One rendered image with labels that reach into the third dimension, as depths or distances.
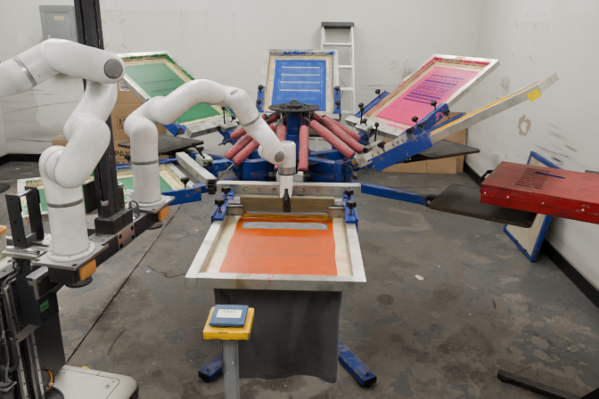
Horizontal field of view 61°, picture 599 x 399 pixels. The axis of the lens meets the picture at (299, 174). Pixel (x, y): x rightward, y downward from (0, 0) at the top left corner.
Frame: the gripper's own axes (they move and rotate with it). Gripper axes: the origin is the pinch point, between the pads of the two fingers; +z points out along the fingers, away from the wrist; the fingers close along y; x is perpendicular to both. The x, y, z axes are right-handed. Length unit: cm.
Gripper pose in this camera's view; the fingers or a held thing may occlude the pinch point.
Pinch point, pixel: (287, 206)
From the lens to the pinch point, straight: 220.5
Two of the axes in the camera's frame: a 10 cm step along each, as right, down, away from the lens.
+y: -0.3, 3.0, -9.5
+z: 0.0, 9.5, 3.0
